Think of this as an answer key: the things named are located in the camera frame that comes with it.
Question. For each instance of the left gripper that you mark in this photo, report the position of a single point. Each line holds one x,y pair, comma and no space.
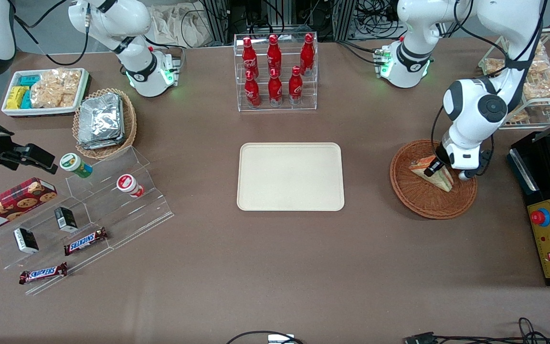
440,156

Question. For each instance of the triangle sandwich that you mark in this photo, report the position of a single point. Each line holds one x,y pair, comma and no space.
442,181

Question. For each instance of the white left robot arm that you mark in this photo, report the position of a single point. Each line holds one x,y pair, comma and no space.
475,107

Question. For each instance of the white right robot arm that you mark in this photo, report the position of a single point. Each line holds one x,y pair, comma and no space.
127,24

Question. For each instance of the round brown wicker basket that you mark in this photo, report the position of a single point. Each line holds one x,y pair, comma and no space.
418,200

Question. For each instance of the white rectangular snack tray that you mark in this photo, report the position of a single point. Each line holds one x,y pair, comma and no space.
41,112

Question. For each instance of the oval tan wicker basket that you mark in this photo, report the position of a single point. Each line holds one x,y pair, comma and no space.
130,129

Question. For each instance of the cream plastic tray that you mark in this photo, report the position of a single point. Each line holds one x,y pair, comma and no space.
289,177

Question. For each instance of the red tartan cookie box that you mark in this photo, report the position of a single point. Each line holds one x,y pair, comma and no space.
12,203

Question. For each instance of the green lid snack cup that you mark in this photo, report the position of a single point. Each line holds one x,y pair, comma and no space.
72,163

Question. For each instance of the teal snack pack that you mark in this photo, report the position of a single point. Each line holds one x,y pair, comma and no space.
26,100
29,80

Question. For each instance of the yellow snack pack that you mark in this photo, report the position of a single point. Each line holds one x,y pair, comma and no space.
15,98

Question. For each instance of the small black box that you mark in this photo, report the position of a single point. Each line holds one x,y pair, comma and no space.
26,240
66,220

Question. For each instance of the clear bag of crackers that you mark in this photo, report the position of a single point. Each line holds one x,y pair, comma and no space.
55,88

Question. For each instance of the silver foil pouch stack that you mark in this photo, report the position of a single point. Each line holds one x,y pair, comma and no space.
100,119

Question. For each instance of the clear bag of pastry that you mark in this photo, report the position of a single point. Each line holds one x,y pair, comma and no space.
540,66
518,115
538,48
498,67
544,87

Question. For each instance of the brown Snickers bar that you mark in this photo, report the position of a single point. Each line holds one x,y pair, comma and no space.
43,273
85,241

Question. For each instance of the red lid snack cup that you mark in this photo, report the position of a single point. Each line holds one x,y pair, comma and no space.
126,183

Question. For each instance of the red emergency stop button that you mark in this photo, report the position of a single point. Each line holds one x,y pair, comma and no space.
539,218

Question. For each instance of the clear acrylic tiered shelf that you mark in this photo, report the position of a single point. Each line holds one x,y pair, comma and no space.
127,224

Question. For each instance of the clear acrylic bottle rack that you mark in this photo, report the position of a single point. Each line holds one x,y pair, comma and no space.
313,91

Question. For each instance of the black control box yellow panel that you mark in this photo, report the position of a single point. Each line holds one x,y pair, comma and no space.
549,267

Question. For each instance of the red cola bottle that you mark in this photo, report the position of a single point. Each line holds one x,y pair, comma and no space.
295,86
274,53
307,53
275,87
252,90
248,56

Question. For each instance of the white cloth bag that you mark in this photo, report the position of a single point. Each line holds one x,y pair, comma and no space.
179,24

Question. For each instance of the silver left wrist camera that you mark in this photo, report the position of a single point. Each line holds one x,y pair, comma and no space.
467,175

